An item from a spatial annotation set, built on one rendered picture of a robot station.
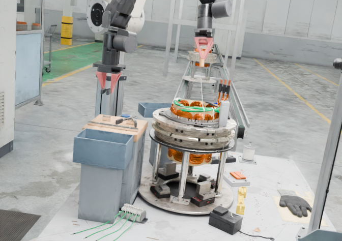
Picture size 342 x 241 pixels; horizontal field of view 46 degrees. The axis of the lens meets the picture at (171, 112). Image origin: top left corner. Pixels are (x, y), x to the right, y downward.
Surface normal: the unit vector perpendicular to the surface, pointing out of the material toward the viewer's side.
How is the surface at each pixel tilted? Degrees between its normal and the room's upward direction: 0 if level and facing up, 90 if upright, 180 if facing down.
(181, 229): 0
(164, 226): 0
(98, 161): 90
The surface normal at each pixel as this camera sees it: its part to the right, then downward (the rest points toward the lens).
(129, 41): 0.73, 0.25
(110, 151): -0.12, 0.22
